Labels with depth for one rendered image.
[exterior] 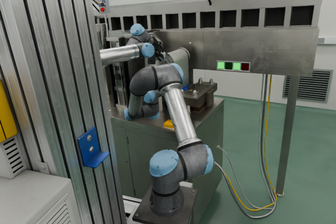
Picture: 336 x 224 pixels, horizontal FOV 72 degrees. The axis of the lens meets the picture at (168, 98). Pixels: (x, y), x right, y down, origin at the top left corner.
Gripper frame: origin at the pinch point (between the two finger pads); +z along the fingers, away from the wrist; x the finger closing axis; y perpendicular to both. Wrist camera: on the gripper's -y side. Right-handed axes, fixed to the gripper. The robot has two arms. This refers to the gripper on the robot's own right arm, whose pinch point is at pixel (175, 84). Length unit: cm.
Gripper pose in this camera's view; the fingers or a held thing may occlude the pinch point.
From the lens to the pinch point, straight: 167.1
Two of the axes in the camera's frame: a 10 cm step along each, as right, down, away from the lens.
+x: -8.6, -1.3, 5.0
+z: 5.1, -3.2, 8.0
